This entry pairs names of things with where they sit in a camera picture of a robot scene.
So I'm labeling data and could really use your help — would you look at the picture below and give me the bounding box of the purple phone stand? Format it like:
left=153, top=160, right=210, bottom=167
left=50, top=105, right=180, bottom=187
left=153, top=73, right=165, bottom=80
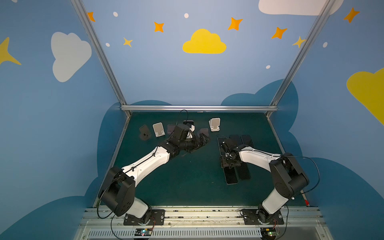
left=167, top=125, right=176, bottom=135

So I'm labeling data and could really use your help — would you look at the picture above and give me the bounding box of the white phone stand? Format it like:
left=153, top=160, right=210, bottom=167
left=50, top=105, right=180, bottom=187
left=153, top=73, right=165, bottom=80
left=153, top=122, right=165, bottom=138

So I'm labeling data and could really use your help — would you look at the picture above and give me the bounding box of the white-framed phone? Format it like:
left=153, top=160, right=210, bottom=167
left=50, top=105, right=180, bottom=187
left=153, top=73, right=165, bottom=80
left=218, top=137, right=228, bottom=157

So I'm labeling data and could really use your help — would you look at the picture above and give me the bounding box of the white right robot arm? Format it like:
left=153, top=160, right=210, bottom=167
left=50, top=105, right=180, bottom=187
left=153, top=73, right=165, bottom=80
left=220, top=139, right=310, bottom=217

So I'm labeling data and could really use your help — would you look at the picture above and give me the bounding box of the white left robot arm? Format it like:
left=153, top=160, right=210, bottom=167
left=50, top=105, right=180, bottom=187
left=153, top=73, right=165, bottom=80
left=98, top=124, right=210, bottom=218

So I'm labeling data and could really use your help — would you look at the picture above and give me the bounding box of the grey round stand middle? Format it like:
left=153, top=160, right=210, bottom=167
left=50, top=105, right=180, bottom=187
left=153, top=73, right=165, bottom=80
left=198, top=128, right=209, bottom=138

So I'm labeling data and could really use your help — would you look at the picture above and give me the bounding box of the white stand back right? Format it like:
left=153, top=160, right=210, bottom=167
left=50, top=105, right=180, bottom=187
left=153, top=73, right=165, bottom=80
left=209, top=118, right=221, bottom=132

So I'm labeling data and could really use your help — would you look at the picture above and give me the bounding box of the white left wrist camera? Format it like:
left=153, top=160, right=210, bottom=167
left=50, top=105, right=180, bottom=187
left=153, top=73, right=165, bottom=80
left=183, top=120, right=195, bottom=139

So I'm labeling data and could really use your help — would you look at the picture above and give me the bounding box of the aluminium back frame rail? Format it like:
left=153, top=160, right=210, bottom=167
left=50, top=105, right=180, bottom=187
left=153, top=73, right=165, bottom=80
left=121, top=105, right=278, bottom=112

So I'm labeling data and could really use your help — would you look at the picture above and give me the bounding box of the metal base rail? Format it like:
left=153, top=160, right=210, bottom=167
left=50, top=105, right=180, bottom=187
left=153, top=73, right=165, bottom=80
left=74, top=206, right=333, bottom=240

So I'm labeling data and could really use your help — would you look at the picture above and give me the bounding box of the aluminium left frame post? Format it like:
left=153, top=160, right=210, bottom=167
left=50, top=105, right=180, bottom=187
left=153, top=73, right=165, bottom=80
left=71, top=0, right=127, bottom=107

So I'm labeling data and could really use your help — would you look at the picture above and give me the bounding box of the aluminium frame post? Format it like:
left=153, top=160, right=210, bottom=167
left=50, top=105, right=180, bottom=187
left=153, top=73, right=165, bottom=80
left=266, top=0, right=336, bottom=119
left=71, top=0, right=127, bottom=107

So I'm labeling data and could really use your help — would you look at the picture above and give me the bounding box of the aluminium right frame post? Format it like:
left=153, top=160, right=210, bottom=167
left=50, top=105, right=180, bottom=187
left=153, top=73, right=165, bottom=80
left=266, top=0, right=336, bottom=119

